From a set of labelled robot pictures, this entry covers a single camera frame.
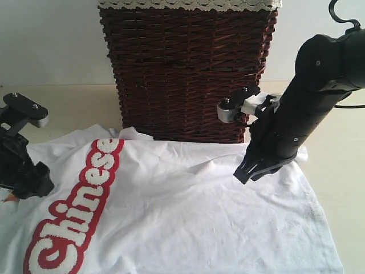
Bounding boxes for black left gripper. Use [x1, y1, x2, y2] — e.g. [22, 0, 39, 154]
[1, 107, 54, 199]

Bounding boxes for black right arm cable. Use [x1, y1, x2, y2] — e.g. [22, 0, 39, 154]
[327, 0, 365, 110]

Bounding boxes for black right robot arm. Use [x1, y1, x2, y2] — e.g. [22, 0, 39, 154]
[234, 29, 364, 184]

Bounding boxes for dark red wicker basket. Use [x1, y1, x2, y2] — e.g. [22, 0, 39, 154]
[99, 7, 278, 143]

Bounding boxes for white t-shirt with red lettering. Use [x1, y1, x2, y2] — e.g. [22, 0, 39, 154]
[1, 125, 344, 273]

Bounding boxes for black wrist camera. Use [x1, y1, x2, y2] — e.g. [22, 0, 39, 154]
[3, 92, 48, 128]
[217, 84, 281, 123]

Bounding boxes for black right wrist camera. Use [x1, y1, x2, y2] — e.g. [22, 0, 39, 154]
[217, 84, 281, 123]

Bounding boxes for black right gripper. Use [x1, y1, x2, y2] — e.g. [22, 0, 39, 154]
[233, 104, 305, 184]

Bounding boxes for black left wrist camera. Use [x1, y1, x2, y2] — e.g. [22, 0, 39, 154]
[3, 92, 48, 128]

